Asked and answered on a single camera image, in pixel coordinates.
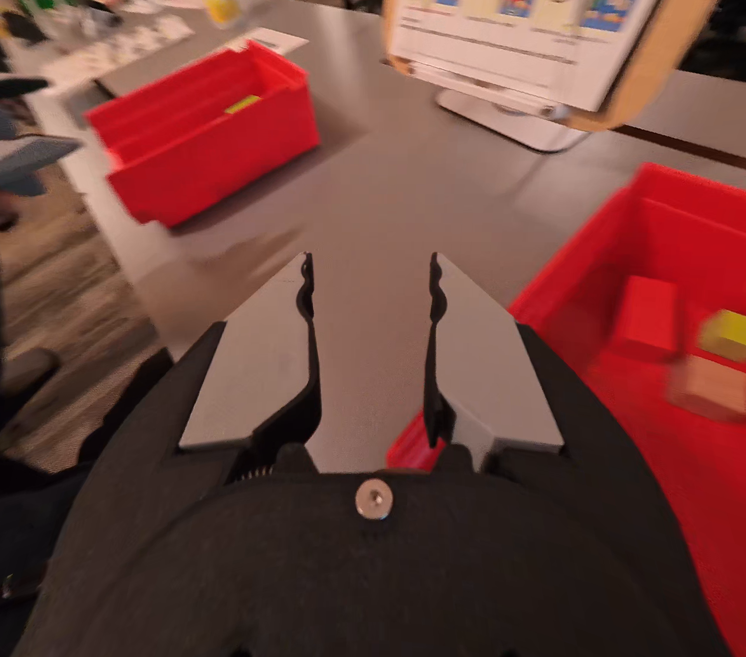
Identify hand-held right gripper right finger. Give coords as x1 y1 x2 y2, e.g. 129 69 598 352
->
422 252 565 461

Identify white poster board wooden frame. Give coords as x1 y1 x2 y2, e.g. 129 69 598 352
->
382 0 746 154

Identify natural wooden cube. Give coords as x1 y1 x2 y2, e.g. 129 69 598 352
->
666 355 746 424

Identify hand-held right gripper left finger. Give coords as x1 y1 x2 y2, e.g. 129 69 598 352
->
178 252 322 451

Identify paper sheet with picture grid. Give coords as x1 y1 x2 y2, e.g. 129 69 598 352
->
41 16 196 90

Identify long red wooden block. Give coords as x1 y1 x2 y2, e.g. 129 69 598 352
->
611 275 680 362

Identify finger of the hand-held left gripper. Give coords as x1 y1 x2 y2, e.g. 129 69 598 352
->
0 134 84 199
0 77 51 100

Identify red plastic bin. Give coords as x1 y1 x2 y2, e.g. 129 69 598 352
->
386 162 746 657
84 40 322 230

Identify paper sheet with red print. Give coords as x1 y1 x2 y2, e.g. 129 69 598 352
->
227 27 310 56

